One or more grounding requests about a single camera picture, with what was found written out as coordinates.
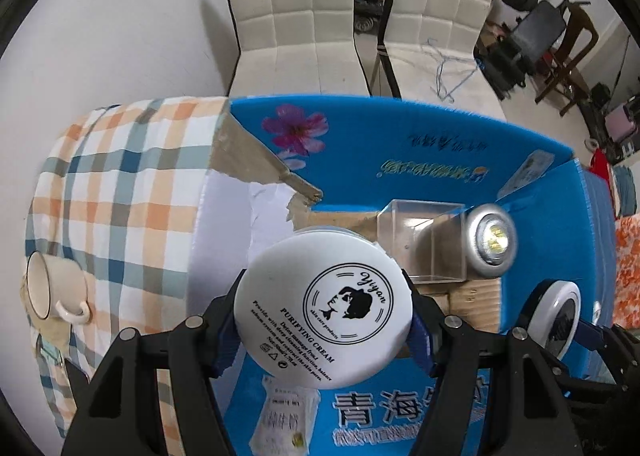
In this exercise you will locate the white mug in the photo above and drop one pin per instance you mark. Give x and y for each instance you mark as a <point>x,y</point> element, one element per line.
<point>50,291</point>

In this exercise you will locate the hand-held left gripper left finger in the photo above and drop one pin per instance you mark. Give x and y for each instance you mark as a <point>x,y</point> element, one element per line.
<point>231,351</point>

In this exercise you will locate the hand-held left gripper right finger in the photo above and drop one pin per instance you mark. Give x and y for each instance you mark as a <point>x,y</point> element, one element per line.
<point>419,346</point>

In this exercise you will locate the blue cardboard box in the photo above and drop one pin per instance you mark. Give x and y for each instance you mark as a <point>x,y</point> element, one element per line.
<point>440,155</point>

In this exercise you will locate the plaid cloth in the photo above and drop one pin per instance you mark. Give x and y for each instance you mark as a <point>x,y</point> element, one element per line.
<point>125,175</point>

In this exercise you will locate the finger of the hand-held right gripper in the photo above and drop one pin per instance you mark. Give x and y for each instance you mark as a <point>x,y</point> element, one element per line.
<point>592,338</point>

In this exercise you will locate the black weight bench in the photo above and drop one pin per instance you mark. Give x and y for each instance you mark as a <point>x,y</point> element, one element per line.
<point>540,30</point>

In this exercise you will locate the white cream jar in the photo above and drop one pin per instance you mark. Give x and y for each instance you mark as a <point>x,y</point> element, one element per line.
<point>320,306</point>

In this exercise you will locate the orange floral cloth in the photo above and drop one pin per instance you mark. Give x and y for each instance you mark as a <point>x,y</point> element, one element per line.
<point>629,271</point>

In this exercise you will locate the white padded chair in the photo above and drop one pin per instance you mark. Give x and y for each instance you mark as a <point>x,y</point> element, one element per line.
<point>292,10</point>
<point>435,30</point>

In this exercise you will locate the brown wooden chair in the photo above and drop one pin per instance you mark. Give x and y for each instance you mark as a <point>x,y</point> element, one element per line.
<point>577,43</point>

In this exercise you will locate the clear plastic box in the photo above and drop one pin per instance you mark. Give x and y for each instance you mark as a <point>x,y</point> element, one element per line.
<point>425,236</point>

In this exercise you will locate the red cloth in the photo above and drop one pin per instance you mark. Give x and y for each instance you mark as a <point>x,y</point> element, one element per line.
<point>599,165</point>

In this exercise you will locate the white compact with black centre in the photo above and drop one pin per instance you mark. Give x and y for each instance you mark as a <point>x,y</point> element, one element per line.
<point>555,318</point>

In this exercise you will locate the blue striped sheet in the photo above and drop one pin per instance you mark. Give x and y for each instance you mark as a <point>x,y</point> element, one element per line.
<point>602,236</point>

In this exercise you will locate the blue grey cloth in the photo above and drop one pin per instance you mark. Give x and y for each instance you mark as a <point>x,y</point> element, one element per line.
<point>625,191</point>

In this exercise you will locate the pink suitcase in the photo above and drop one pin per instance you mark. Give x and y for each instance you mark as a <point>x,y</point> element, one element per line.
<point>624,120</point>

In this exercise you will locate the silver round push light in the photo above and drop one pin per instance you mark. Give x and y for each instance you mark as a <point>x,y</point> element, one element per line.
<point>492,238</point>

